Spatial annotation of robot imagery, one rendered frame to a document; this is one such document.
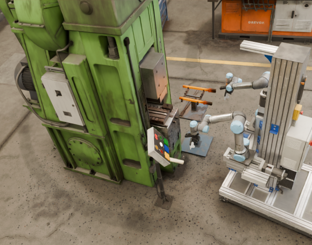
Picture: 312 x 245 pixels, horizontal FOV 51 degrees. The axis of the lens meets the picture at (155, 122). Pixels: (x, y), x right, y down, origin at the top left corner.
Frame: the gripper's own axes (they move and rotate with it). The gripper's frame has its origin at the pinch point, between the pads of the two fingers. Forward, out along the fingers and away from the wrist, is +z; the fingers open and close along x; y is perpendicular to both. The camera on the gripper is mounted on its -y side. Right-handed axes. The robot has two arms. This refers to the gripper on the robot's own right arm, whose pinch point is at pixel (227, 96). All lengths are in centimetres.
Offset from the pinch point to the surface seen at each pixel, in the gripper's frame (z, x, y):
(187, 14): 93, 341, -248
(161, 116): -6, -70, -52
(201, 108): 22.8, -11.0, -30.9
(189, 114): 23, -27, -39
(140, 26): -120, -68, -63
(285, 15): 41, 305, -15
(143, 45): -99, -68, -63
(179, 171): 93, -71, -36
